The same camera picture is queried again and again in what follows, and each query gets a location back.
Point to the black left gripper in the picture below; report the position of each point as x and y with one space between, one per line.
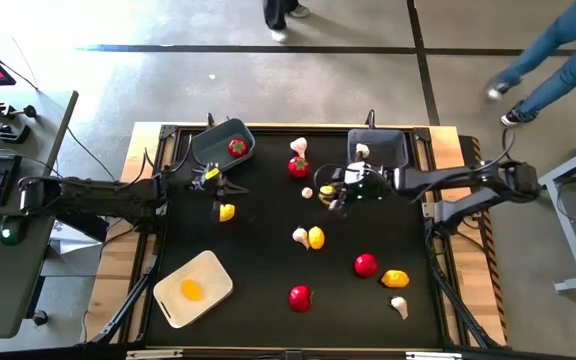
208 182

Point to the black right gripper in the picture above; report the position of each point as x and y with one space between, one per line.
365 182

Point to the white toy garlic bulb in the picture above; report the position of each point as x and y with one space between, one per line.
300 236
307 193
362 150
299 146
399 305

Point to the red pepper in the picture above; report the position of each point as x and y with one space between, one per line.
298 167

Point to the red toy tomato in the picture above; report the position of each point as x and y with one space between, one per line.
238 148

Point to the red apple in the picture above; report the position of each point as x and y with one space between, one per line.
366 265
300 299

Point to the red apple bottom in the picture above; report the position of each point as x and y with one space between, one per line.
300 299

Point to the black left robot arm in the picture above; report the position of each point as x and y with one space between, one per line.
98 197

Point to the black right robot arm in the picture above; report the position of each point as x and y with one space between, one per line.
468 177

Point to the teal plastic basket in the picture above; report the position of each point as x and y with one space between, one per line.
213 145

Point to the grey plastic basket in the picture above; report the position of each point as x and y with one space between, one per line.
388 145

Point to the black table clamp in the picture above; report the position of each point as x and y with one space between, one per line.
211 120
370 119

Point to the white paper stack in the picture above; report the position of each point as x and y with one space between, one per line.
70 240

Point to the person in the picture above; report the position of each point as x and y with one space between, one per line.
563 65
274 17

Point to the dark computer mouse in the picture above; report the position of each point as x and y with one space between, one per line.
12 230

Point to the black round knob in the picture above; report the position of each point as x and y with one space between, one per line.
40 318

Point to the black desk clamp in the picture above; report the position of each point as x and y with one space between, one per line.
3 110
5 132

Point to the grey metal table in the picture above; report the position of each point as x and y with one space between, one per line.
575 210

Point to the black aluminium rig frame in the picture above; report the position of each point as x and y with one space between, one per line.
168 132

